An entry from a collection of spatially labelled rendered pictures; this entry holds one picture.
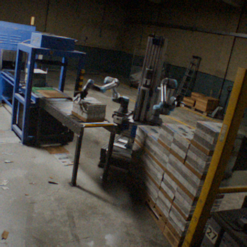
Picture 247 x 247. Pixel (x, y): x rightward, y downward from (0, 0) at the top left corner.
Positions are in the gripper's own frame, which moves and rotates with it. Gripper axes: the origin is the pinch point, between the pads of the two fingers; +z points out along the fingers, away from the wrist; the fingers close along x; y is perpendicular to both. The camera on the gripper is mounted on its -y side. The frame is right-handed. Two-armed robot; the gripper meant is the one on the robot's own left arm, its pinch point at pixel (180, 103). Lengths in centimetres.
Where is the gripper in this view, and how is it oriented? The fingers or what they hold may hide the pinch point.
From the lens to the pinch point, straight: 353.9
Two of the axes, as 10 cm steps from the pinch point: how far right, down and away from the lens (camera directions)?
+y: -0.5, 9.5, 3.1
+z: 1.1, 3.1, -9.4
